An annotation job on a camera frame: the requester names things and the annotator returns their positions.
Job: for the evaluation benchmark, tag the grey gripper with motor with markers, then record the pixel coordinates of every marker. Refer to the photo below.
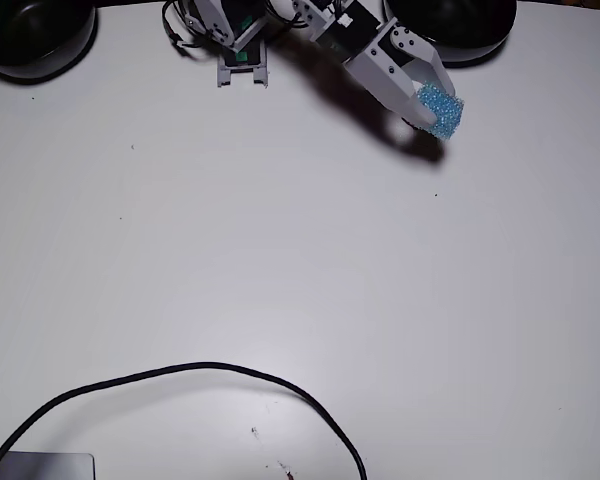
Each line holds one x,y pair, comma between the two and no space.
375,57

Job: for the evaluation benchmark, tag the blue sponge cube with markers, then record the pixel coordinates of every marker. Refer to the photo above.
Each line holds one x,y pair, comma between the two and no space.
445,112

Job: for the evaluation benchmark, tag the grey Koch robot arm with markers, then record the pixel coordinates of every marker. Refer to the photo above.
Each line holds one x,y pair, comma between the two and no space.
212,22

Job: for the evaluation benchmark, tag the black round bowl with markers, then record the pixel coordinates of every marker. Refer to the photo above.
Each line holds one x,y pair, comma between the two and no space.
30,35
460,30

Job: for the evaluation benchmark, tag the grey monitor stand base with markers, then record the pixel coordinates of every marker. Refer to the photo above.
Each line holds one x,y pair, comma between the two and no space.
45,467

